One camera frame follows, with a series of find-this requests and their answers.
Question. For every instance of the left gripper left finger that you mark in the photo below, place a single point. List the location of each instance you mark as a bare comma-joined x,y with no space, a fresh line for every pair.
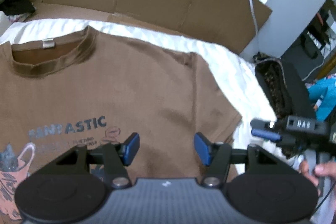
114,157

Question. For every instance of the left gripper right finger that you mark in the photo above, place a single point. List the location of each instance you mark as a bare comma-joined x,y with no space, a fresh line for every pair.
262,168

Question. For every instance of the white printed bed sheet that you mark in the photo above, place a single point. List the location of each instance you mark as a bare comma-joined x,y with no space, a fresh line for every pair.
234,76

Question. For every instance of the teal patterned blanket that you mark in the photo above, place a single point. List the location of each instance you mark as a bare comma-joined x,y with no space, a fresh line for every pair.
322,96

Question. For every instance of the black leopard-lined bag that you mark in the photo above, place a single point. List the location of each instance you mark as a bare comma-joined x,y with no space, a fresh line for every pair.
283,87

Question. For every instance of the person right hand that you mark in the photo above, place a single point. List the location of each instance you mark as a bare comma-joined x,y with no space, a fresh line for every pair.
327,169

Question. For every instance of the brown printed t-shirt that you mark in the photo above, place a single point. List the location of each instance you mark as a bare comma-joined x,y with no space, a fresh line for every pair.
93,88

